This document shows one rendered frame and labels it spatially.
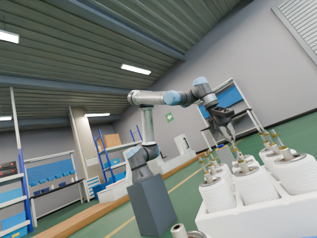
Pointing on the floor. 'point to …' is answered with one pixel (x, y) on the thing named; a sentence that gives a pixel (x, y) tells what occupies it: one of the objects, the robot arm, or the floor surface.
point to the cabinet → (91, 182)
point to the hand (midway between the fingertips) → (232, 139)
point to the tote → (100, 188)
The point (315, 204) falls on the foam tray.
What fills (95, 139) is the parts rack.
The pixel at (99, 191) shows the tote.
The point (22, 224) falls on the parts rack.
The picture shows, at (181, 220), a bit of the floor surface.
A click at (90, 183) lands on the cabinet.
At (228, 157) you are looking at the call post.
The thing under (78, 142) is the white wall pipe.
